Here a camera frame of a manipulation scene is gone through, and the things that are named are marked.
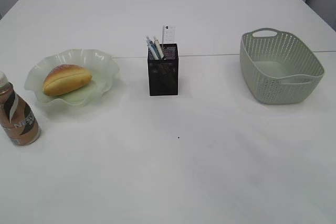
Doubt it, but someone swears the white grey grip pen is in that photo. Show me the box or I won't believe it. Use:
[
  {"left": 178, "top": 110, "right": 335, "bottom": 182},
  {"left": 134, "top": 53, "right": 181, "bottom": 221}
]
[{"left": 146, "top": 36, "right": 159, "bottom": 60}]

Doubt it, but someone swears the cream barrel pen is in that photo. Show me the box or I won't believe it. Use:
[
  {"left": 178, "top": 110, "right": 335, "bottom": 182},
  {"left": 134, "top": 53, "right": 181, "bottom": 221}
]
[{"left": 153, "top": 36, "right": 165, "bottom": 60}]

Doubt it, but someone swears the blue clip pen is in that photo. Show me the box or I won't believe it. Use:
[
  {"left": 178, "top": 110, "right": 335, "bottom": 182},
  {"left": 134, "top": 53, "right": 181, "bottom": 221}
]
[{"left": 147, "top": 40, "right": 161, "bottom": 60}]

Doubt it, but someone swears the clear plastic ruler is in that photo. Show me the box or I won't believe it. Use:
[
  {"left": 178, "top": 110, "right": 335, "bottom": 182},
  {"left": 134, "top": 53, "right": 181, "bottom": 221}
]
[{"left": 162, "top": 25, "right": 175, "bottom": 44}]

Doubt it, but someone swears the toy bread bun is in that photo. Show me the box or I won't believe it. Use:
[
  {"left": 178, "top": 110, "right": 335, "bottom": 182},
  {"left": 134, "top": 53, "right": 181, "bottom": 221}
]
[{"left": 43, "top": 64, "right": 92, "bottom": 97}]

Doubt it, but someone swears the brown coffee drink bottle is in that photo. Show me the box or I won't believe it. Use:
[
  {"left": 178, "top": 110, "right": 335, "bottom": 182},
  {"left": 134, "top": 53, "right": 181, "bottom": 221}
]
[{"left": 1, "top": 72, "right": 40, "bottom": 146}]

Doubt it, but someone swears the black mesh pen holder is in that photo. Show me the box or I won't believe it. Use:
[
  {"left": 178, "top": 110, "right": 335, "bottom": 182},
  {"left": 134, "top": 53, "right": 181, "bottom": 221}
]
[{"left": 147, "top": 44, "right": 179, "bottom": 96}]

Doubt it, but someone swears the pale green ruffled glass plate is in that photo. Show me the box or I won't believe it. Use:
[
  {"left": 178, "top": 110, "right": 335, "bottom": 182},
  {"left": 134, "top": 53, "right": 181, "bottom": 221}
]
[{"left": 24, "top": 49, "right": 119, "bottom": 106}]

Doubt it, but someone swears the pale green plastic basket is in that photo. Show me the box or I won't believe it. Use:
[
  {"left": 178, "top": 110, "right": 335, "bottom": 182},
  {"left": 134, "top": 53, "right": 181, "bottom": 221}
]
[{"left": 239, "top": 29, "right": 324, "bottom": 105}]

